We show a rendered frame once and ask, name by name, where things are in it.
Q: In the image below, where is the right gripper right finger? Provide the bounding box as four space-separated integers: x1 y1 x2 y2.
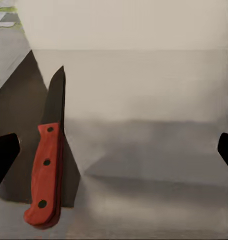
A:
218 133 228 165

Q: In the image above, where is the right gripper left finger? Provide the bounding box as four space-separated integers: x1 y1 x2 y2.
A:
0 133 20 184

